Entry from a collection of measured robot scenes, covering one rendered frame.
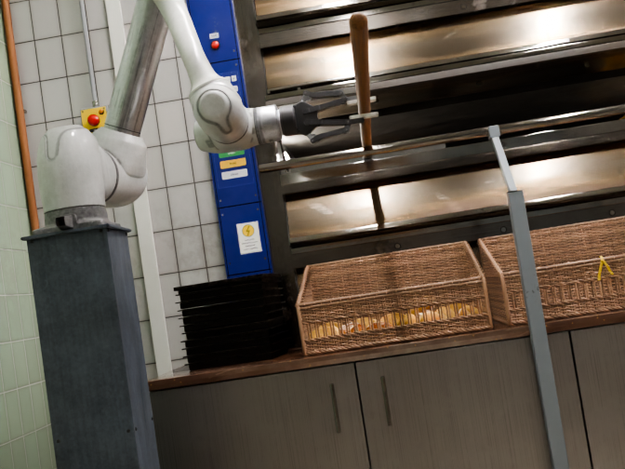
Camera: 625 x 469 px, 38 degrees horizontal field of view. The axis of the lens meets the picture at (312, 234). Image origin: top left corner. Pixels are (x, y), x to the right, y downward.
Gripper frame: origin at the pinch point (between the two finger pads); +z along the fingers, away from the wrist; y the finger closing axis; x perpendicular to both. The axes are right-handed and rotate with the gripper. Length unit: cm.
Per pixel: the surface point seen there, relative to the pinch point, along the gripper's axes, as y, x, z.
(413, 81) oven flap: -21, -79, 17
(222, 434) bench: 78, -40, -54
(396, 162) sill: 2, -94, 8
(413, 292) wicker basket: 47, -44, 6
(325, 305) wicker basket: 47, -45, -19
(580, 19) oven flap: -36, -95, 78
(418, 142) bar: 2, -57, 15
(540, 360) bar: 70, -34, 37
